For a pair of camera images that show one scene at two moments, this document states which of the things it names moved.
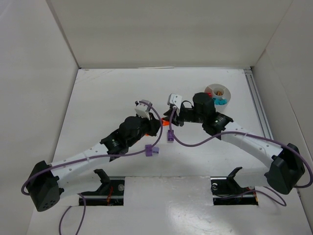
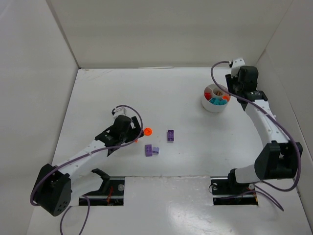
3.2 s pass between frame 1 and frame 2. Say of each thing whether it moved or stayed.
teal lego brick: stayed
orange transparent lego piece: moved
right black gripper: moved
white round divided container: stayed
